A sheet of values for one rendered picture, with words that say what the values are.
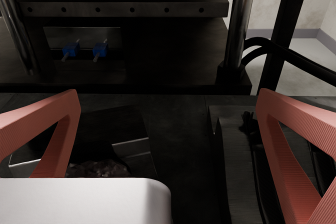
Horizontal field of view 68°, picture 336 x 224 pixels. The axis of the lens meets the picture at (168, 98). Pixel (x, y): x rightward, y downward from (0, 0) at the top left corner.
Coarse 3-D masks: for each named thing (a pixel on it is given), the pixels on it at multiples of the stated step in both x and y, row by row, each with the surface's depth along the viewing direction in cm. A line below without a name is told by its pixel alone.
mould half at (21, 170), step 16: (96, 112) 57; (112, 112) 57; (128, 112) 57; (80, 128) 52; (96, 128) 52; (112, 128) 52; (128, 128) 52; (144, 128) 52; (112, 144) 49; (128, 144) 50; (144, 144) 51; (16, 160) 46; (32, 160) 46; (128, 160) 50; (144, 160) 50; (16, 176) 46; (144, 176) 47
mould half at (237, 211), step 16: (208, 112) 66; (224, 112) 64; (240, 112) 64; (208, 128) 66; (224, 128) 49; (240, 128) 49; (288, 128) 49; (224, 144) 46; (240, 144) 46; (304, 144) 46; (224, 160) 45; (240, 160) 45; (304, 160) 45; (224, 176) 45; (240, 176) 44; (224, 192) 45; (240, 192) 43; (224, 208) 44; (240, 208) 41; (256, 208) 41
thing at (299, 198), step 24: (264, 96) 12; (264, 120) 12; (288, 120) 10; (312, 120) 8; (264, 144) 12; (288, 144) 11; (288, 168) 11; (288, 192) 10; (312, 192) 10; (288, 216) 10; (312, 216) 8
